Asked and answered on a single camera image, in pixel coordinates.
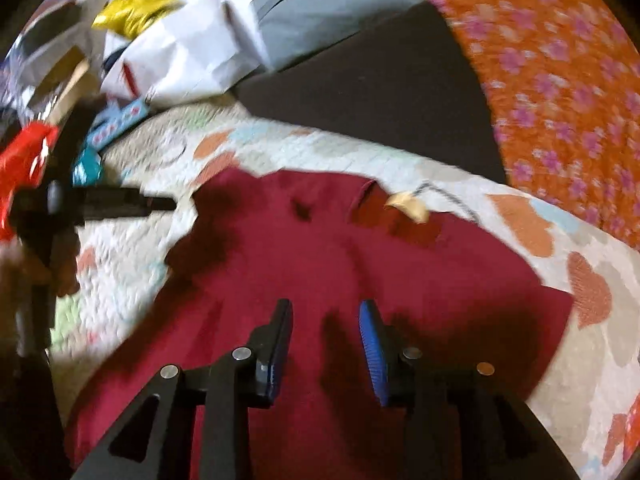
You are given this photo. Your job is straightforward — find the dark red t-shirt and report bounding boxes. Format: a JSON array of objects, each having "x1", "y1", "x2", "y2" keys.
[{"x1": 65, "y1": 168, "x2": 573, "y2": 479}]

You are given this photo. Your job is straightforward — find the beige clothing tag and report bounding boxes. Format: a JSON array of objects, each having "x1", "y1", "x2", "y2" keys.
[{"x1": 385, "y1": 192, "x2": 430, "y2": 224}]

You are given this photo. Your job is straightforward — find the teal box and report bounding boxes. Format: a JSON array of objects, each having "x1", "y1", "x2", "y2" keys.
[{"x1": 73, "y1": 148, "x2": 103, "y2": 186}]

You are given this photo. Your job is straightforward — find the red packet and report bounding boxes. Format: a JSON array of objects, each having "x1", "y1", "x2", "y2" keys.
[{"x1": 0, "y1": 122, "x2": 58, "y2": 240}]

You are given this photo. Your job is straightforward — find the light blue patterned box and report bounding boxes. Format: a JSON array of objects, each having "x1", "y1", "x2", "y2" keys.
[{"x1": 85, "y1": 99, "x2": 151, "y2": 152}]

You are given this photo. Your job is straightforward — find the heart-patterned quilt bedspread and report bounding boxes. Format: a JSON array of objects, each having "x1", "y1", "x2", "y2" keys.
[{"x1": 53, "y1": 103, "x2": 639, "y2": 479}]

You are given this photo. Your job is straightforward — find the yellow plastic bag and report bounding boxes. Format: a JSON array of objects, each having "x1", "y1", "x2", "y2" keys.
[{"x1": 91, "y1": 0, "x2": 184, "y2": 40}]

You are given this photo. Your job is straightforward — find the white plastic bag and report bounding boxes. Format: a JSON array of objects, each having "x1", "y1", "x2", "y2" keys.
[{"x1": 101, "y1": 0, "x2": 271, "y2": 107}]

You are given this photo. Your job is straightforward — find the grey pillow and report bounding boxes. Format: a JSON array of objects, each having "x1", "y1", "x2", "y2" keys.
[{"x1": 252, "y1": 0, "x2": 423, "y2": 70}]

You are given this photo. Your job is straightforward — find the black cushion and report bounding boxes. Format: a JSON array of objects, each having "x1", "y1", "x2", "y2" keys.
[{"x1": 234, "y1": 1, "x2": 508, "y2": 184}]

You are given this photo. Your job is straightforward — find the orange floral fabric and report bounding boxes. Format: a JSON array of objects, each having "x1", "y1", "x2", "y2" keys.
[{"x1": 432, "y1": 0, "x2": 639, "y2": 247}]

